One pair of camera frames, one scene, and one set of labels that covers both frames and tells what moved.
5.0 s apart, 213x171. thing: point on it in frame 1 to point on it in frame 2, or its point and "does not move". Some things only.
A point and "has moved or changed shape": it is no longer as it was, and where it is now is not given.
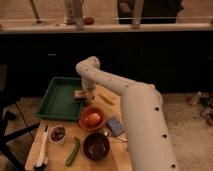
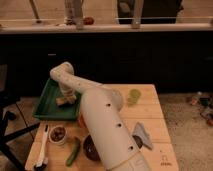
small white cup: x=57 y=134 does not move
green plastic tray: x=59 y=102 does not move
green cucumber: x=73 y=154 does not move
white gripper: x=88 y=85 to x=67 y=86
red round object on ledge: x=88 y=20 does not move
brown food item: x=81 y=93 has moved or changed shape
